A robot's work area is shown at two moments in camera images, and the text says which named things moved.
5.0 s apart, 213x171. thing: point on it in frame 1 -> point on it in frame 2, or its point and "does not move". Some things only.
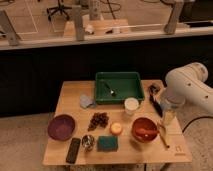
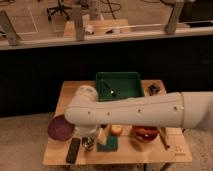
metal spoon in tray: x=112 y=91 does not move
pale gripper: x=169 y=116 -> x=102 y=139
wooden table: x=86 y=132 does not move
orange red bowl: x=145 y=130 does not move
